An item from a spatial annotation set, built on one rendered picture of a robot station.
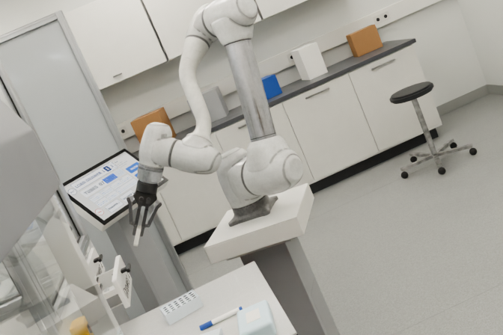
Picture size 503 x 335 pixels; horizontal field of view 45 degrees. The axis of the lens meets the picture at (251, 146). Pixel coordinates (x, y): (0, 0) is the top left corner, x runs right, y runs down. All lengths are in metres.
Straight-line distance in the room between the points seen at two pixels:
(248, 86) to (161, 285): 1.38
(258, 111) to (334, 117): 3.02
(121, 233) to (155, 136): 1.08
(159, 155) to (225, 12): 0.57
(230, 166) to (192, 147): 0.30
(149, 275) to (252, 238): 1.03
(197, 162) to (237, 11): 0.56
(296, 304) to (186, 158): 0.80
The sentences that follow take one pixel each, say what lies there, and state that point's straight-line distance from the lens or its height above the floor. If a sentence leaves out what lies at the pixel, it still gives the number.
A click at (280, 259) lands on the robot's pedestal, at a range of 2.44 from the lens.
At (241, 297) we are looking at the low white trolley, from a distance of 1.97.
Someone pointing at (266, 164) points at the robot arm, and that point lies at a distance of 2.21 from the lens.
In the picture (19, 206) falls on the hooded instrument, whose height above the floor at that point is 1.40.
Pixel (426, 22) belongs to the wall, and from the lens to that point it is 6.25.
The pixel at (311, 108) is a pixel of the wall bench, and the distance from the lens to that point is 5.18.
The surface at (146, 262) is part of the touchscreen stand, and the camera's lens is 3.19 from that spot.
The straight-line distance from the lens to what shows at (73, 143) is 3.84.
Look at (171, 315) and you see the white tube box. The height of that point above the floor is 0.79.
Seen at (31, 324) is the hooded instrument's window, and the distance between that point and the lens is 0.92.
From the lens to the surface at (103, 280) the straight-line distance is 2.42.
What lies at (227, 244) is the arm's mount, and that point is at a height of 0.82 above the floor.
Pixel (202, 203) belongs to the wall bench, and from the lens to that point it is 5.17.
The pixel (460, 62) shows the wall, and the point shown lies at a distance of 6.39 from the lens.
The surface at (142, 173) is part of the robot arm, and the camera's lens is 2.16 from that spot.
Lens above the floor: 1.51
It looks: 10 degrees down
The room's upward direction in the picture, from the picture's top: 23 degrees counter-clockwise
